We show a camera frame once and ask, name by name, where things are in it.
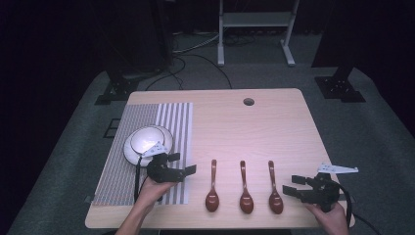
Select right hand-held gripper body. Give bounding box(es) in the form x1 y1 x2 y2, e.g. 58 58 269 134
299 163 359 213

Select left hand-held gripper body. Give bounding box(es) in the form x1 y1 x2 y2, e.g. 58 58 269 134
141 140 186 184

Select person's left hand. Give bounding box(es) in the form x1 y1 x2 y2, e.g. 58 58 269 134
134 177 177 213

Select person's right hand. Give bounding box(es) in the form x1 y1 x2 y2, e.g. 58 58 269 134
305 202 350 235

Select brown spoon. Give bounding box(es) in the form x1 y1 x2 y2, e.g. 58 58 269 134
239 160 255 215
267 160 285 215
205 159 220 213

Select white bowl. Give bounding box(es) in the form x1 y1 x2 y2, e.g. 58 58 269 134
129 125 166 155

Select grey striped placemat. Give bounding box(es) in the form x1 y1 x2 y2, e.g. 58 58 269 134
92 102 194 207

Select white plate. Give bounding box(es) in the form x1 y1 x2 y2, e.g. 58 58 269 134
122 124 174 165

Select black stand base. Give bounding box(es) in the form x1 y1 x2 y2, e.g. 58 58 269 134
314 65 367 104
94 69 140 107

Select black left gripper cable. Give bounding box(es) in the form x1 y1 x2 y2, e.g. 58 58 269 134
133 156 149 203

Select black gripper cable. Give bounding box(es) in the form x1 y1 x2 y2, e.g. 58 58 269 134
334 181 384 235
133 156 149 203

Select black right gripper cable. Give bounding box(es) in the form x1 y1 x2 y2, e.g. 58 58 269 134
334 181 384 235

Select black floor cable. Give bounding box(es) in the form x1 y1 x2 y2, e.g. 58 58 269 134
144 53 234 91

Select white floor cable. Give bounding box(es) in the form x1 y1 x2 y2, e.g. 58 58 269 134
172 31 220 55

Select white metal stand frame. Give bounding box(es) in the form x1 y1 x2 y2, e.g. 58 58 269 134
217 0 300 68

